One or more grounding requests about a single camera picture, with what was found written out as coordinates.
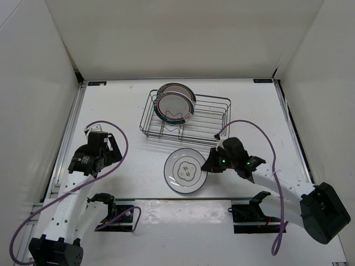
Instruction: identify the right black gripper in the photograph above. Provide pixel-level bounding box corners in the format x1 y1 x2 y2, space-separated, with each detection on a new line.
201 148 237 173

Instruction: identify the white plate with flower motif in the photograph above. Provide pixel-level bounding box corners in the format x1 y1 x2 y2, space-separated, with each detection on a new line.
164 148 207 195

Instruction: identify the green red rimmed plate front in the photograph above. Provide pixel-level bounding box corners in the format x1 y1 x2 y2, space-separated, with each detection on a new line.
153 91 195 125

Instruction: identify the green red rimmed plate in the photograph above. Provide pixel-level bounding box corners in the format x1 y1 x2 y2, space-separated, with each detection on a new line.
153 91 195 125
156 83 196 102

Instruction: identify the green red rimmed plate back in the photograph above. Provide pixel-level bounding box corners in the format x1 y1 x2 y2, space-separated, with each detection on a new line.
156 83 196 102

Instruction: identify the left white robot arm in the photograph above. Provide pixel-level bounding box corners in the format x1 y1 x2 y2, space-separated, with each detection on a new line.
29 131 123 265

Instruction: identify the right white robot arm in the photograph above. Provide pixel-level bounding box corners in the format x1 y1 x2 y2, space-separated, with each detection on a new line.
201 134 351 244

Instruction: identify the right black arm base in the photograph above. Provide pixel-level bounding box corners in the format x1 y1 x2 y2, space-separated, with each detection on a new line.
228 204 280 234

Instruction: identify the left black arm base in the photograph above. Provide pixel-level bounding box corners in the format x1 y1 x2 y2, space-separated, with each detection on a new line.
95 205 141 232

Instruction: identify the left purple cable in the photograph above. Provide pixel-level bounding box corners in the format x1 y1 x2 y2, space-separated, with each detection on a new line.
9 120 142 264

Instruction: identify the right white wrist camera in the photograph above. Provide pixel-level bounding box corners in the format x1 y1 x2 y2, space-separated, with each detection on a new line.
214 134 226 150

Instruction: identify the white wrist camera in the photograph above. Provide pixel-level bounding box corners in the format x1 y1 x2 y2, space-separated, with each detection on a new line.
84 124 102 135
214 134 226 150

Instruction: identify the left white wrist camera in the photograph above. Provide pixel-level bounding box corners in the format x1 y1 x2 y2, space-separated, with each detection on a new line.
84 124 102 135

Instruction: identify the metal wire dish rack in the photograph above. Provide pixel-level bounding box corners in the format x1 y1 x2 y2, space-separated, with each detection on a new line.
139 90 231 146

